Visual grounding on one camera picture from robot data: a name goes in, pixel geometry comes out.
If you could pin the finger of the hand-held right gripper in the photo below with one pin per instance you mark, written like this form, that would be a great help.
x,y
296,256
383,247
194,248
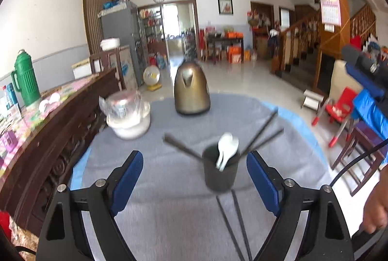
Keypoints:
x,y
363,79
356,56

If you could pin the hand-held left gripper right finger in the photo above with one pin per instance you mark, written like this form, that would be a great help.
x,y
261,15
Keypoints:
x,y
262,183

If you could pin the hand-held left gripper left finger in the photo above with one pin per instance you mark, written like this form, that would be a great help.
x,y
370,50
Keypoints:
x,y
127,185

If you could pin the dark metal utensil holder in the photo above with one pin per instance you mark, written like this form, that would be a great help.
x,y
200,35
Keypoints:
x,y
219,176

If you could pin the white plastic spoon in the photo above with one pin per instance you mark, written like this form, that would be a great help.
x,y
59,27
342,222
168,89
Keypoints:
x,y
225,146
235,146

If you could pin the person's right hand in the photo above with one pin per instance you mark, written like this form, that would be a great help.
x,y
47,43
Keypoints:
x,y
376,206

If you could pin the cream armchair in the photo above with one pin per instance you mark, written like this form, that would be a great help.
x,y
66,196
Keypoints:
x,y
339,82

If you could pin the red child chair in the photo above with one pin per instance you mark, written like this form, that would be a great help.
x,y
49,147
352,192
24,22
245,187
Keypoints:
x,y
342,106

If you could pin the blue cloth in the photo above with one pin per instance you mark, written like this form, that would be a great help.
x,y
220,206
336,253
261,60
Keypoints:
x,y
372,115

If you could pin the grey tablecloth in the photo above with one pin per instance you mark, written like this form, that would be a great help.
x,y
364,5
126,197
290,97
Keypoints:
x,y
169,182

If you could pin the white step stool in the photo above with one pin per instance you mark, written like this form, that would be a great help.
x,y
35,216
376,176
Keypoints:
x,y
313,99

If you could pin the wooden staircase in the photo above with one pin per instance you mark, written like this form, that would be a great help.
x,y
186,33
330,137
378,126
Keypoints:
x,y
303,43

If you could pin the dark wooden stool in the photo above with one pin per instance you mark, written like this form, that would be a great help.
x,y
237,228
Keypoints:
x,y
363,139

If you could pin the carved wooden sideboard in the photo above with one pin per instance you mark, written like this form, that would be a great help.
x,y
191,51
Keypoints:
x,y
60,143

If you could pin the small white fan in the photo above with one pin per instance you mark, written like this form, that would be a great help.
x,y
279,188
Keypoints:
x,y
151,76

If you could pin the gold electric kettle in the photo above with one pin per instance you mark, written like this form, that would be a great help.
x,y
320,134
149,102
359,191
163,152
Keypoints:
x,y
192,88

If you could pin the white box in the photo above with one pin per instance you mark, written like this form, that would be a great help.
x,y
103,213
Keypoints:
x,y
81,68

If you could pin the wooden chair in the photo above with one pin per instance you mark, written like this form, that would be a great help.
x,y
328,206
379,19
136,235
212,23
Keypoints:
x,y
106,61

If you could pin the purple cup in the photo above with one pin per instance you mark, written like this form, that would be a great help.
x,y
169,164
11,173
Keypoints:
x,y
7,143

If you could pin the dark wooden table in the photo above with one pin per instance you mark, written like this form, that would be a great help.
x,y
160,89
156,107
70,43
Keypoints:
x,y
225,40

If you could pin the green thermos jug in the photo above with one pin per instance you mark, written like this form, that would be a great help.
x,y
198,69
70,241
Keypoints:
x,y
27,79

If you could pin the blue plastic bottle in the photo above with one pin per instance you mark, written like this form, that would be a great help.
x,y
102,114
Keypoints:
x,y
10,96

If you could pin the grey refrigerator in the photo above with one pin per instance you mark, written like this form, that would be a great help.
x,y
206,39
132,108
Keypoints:
x,y
121,33

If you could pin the shelf with bottles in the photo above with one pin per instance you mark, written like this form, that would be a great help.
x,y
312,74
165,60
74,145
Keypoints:
x,y
153,27

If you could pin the wooden door with curtain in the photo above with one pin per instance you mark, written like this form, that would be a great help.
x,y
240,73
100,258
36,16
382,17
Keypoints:
x,y
97,6

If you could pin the wall calendar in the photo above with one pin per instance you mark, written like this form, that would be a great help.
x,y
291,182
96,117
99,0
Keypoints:
x,y
330,6

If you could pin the framed wall picture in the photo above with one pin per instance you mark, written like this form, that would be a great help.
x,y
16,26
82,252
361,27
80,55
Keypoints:
x,y
225,6

